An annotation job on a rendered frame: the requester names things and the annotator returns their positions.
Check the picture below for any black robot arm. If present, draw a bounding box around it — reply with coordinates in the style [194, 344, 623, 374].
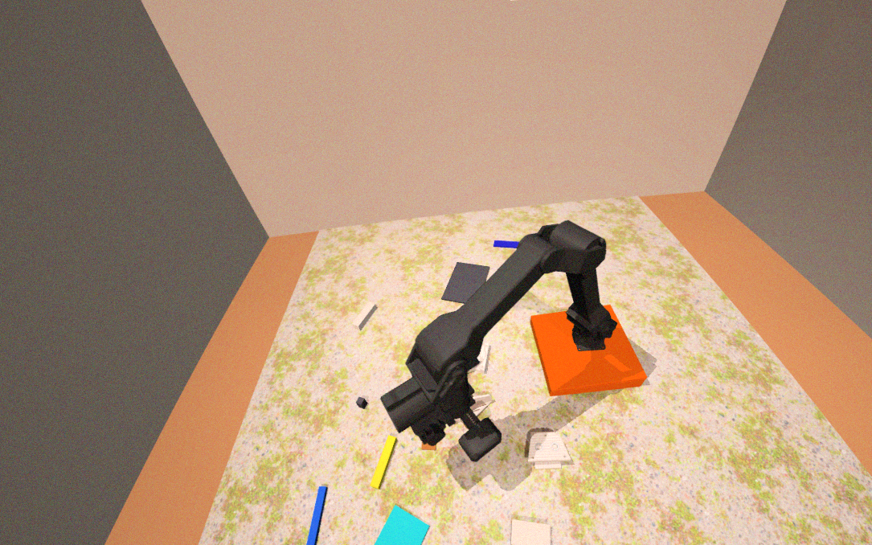
[380, 220, 618, 446]

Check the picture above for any teal flat plate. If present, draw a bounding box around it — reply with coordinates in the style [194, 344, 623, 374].
[375, 505, 430, 545]

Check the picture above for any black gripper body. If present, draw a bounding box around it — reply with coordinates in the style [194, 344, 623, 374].
[438, 385, 502, 462]

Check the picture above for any yellow rectangular bar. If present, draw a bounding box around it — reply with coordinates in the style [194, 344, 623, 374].
[370, 435, 398, 490]

